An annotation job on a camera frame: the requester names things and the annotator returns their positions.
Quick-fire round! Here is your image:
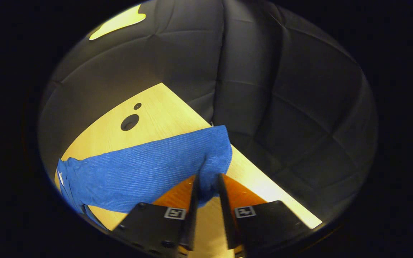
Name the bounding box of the blue button-up jacket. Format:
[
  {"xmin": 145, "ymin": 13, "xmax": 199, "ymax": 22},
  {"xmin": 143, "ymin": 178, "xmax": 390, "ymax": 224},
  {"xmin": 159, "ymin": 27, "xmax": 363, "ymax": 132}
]
[{"xmin": 56, "ymin": 125, "xmax": 233, "ymax": 230}]

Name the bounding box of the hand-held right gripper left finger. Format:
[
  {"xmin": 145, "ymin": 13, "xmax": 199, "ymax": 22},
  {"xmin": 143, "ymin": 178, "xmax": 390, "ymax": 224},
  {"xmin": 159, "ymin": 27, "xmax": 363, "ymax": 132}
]
[{"xmin": 111, "ymin": 174, "xmax": 200, "ymax": 258}]

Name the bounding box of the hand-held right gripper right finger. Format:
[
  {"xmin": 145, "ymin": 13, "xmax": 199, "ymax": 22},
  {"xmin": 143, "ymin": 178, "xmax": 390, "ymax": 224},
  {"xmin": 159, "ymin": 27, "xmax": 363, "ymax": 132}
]
[{"xmin": 217, "ymin": 173, "xmax": 312, "ymax": 257}]

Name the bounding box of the black backdrop cloth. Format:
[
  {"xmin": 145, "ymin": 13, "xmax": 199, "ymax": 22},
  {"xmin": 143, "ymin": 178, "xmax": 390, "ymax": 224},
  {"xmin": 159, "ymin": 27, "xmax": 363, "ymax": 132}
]
[{"xmin": 37, "ymin": 0, "xmax": 378, "ymax": 230}]

